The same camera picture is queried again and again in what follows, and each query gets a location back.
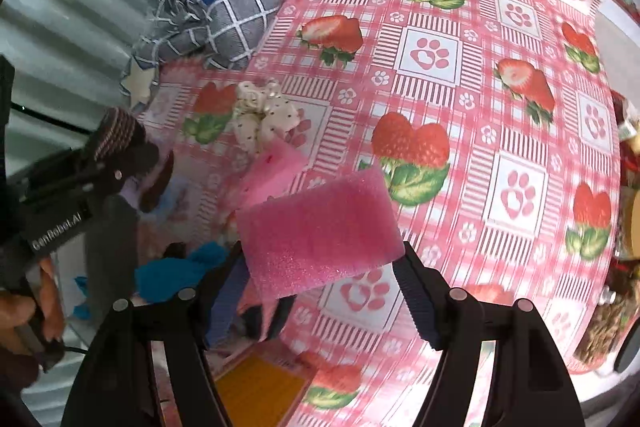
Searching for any white polka dot scrunchie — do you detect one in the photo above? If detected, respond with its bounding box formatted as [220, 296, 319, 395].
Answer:
[232, 79, 301, 155]

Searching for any strawberry print tablecloth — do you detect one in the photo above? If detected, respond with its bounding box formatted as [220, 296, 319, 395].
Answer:
[135, 0, 623, 427]

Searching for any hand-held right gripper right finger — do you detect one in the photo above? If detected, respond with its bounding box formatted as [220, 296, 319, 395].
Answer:
[392, 241, 586, 427]

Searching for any person's left hand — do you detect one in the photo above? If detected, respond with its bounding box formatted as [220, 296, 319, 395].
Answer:
[0, 259, 66, 353]

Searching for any yellow orange board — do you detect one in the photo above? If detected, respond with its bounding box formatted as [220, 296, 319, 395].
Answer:
[212, 342, 321, 427]

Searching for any pink towel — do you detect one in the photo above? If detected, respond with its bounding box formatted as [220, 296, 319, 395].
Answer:
[235, 167, 406, 295]

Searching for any brown woven basket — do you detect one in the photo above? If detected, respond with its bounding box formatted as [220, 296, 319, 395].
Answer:
[574, 287, 632, 373]

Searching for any brown purple knit pouch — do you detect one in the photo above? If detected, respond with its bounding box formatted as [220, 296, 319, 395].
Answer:
[82, 107, 176, 214]

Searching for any pale green curtain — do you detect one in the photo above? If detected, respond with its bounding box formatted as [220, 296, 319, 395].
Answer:
[0, 0, 251, 188]

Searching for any grey plaid star blanket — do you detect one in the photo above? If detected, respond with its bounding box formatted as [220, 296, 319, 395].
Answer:
[120, 0, 311, 108]

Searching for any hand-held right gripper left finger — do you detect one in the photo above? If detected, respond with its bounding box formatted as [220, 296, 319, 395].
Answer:
[55, 241, 251, 427]

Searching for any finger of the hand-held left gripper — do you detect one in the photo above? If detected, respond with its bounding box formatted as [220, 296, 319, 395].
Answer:
[85, 146, 161, 208]
[65, 147, 101, 178]

